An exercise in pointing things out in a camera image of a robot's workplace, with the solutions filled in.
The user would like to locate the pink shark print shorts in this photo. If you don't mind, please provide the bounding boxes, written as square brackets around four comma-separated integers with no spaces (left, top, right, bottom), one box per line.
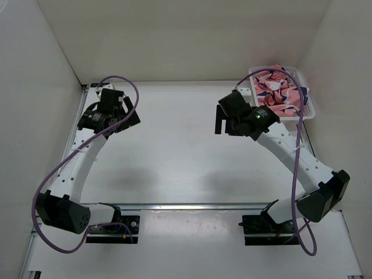
[252,70,301,117]

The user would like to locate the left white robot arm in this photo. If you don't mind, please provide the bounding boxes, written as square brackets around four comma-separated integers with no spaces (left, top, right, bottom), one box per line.
[32,90,140,234]

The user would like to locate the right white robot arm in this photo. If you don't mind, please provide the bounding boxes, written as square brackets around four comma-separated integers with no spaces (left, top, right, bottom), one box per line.
[215,102,350,233]

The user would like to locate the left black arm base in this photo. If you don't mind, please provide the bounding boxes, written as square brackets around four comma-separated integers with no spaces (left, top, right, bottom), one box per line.
[85,204,140,245]

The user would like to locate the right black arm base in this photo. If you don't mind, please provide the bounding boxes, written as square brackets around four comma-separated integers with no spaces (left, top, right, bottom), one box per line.
[238,209,299,246]

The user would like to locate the white plastic mesh basket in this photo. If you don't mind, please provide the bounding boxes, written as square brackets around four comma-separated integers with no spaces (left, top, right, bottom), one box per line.
[249,64,316,121]

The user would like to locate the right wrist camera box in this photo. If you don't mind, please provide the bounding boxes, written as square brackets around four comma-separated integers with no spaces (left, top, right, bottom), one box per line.
[218,90,252,116]

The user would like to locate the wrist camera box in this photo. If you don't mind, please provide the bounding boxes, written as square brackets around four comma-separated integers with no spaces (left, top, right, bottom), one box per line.
[218,90,252,116]
[98,88,124,110]

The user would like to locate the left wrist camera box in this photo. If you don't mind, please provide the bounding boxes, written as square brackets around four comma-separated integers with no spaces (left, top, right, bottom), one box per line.
[98,88,124,110]

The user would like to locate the left aluminium frame rail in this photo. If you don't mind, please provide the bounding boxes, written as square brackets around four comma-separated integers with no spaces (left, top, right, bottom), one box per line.
[17,84,89,279]

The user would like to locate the front aluminium frame rail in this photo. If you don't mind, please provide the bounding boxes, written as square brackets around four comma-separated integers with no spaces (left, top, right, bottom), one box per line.
[118,203,268,211]

